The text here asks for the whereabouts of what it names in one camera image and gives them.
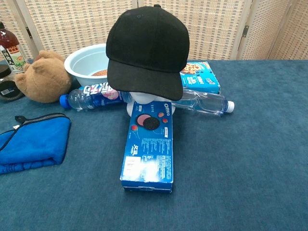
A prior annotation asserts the clear plastic water bottle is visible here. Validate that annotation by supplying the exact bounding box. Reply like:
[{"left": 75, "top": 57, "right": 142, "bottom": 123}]
[{"left": 172, "top": 88, "right": 235, "bottom": 117}]

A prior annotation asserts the woven folding screen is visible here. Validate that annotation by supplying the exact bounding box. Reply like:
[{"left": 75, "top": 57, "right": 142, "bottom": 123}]
[{"left": 0, "top": 0, "right": 308, "bottom": 61}]

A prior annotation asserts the blue microfiber towel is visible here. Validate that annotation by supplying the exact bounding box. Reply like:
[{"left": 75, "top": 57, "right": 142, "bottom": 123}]
[{"left": 0, "top": 113, "right": 72, "bottom": 175}]

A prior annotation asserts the dark sauce bottle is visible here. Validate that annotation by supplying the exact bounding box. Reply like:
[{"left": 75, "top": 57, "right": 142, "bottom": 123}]
[{"left": 0, "top": 21, "right": 27, "bottom": 74}]

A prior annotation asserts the brown plush bear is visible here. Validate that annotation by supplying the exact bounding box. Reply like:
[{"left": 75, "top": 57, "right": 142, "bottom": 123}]
[{"left": 14, "top": 50, "right": 73, "bottom": 104}]

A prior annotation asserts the blue Oreo cookie box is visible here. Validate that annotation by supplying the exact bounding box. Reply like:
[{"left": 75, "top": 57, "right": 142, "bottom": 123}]
[{"left": 119, "top": 101, "right": 174, "bottom": 194}]

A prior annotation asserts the round brown woven coaster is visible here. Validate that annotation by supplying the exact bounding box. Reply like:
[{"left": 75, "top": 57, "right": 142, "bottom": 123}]
[{"left": 90, "top": 69, "right": 108, "bottom": 77}]

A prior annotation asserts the blue-label plastic bottle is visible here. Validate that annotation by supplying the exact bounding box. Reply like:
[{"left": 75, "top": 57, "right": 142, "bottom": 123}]
[{"left": 59, "top": 81, "right": 132, "bottom": 113}]

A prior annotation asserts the light blue plastic basin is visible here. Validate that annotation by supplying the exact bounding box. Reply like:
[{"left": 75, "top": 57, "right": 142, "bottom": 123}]
[{"left": 64, "top": 43, "right": 110, "bottom": 87}]

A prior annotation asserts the black baseball cap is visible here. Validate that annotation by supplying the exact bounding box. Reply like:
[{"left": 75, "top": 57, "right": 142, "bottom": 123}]
[{"left": 105, "top": 4, "right": 191, "bottom": 101}]

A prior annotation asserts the blue velvet table cloth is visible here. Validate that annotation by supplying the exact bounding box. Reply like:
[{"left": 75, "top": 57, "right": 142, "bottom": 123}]
[{"left": 0, "top": 59, "right": 308, "bottom": 231}]

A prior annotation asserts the white foam mannequin head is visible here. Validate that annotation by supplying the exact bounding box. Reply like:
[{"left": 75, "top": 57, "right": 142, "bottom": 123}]
[{"left": 121, "top": 90, "right": 178, "bottom": 118}]

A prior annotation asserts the blue chocolate chip cookie box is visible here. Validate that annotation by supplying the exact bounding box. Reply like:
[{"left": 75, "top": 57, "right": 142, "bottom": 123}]
[{"left": 179, "top": 61, "right": 221, "bottom": 95}]

